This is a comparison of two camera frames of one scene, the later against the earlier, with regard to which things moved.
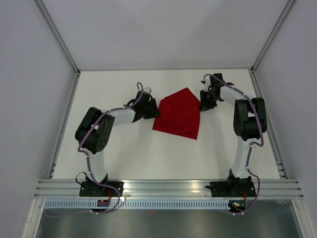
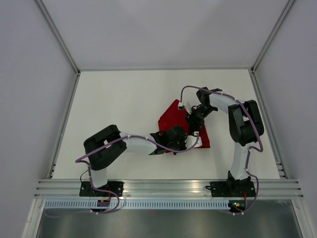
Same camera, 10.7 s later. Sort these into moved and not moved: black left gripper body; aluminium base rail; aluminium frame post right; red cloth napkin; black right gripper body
Moved: black right gripper body; black left gripper body; red cloth napkin
Not moved: aluminium base rail; aluminium frame post right
